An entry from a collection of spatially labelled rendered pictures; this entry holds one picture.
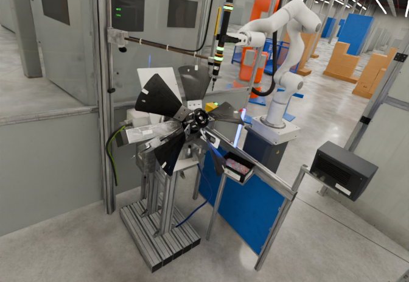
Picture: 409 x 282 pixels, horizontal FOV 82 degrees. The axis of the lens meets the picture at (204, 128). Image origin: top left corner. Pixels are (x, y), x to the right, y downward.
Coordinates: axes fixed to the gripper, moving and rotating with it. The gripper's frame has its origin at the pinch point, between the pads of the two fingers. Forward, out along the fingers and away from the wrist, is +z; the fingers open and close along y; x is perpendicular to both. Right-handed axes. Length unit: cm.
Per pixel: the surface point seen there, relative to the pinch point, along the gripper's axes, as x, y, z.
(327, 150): -42, -62, -31
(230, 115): -46.8, -3.8, -16.3
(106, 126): -74, 55, 44
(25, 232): -164, 69, 105
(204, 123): -45.8, -7.1, 8.5
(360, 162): -41, -76, -35
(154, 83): -26.0, 11.1, 32.0
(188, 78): -28.0, 17.8, 5.0
